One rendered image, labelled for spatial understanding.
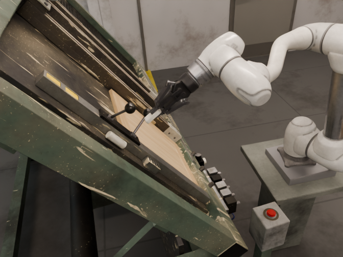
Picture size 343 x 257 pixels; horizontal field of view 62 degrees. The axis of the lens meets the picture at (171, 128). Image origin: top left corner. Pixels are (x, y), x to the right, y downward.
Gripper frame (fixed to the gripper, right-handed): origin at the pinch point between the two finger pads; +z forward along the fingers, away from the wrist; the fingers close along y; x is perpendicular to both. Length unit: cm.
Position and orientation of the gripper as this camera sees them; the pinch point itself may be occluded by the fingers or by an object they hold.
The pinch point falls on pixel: (152, 114)
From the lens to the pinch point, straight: 108.8
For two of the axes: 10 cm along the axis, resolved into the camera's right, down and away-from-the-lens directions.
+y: 6.0, 5.3, 6.0
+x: -3.0, -5.4, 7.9
